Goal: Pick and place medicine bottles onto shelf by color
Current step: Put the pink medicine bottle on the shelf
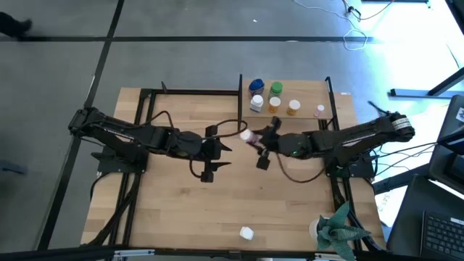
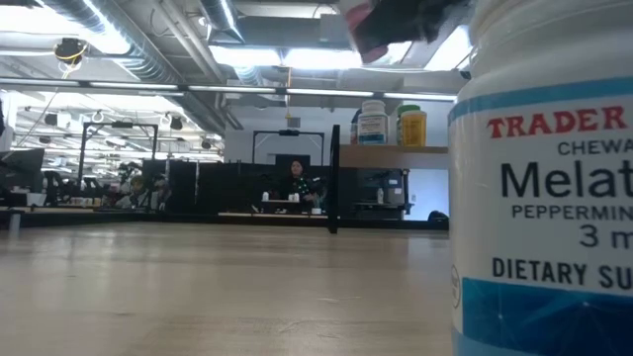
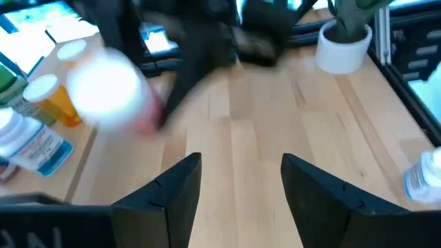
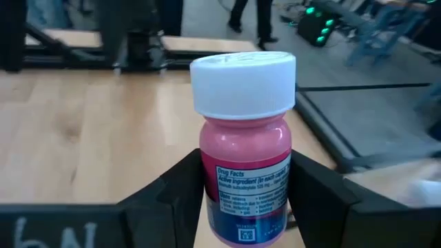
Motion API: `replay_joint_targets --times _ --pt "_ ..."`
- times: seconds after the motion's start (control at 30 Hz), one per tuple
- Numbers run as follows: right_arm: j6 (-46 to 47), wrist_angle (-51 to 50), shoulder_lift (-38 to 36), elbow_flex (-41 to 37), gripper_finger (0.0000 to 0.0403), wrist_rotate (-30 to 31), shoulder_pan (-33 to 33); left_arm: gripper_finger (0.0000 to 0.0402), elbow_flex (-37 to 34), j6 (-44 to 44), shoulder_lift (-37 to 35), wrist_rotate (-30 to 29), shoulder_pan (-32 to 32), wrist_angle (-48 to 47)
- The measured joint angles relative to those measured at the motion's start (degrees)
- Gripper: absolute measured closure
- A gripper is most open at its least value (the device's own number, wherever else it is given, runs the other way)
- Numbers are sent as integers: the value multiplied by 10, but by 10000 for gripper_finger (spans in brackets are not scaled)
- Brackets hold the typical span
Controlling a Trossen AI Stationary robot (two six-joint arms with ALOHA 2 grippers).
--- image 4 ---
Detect wooden shelf black metal frame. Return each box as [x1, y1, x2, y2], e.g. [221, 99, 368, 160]
[339, 151, 441, 209]

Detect pink bottle white cap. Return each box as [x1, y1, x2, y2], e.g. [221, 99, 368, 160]
[189, 50, 297, 248]

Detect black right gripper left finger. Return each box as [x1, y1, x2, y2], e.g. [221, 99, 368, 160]
[0, 148, 207, 248]

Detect person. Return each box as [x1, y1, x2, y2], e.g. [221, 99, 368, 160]
[227, 0, 280, 51]
[26, 0, 75, 30]

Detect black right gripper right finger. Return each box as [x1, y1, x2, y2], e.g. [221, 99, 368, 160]
[287, 150, 441, 248]

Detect wooden table blue legs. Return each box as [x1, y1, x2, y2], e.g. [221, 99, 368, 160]
[344, 0, 441, 67]

